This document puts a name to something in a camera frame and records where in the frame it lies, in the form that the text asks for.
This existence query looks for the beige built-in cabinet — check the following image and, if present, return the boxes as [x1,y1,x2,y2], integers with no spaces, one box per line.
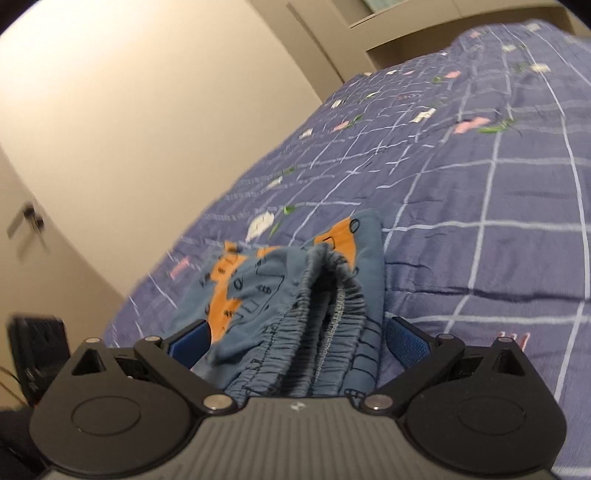
[249,0,575,103]

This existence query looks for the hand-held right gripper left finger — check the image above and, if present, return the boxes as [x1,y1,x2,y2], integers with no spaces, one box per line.
[68,318,235,415]

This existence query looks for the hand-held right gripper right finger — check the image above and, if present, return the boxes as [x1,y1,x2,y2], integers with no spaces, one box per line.
[361,316,528,416]

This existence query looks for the blue orange printed pants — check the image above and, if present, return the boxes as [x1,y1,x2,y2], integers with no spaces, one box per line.
[173,210,386,400]

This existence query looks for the black box device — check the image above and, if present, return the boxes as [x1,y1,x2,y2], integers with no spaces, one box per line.
[6,316,70,408]

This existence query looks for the metal door handle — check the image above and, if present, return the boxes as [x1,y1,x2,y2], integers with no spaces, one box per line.
[6,203,47,241]

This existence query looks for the beige door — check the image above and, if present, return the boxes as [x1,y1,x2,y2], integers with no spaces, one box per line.
[0,143,137,409]

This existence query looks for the blue plaid floral bedspread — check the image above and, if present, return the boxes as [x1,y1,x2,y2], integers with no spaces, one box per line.
[104,18,591,480]

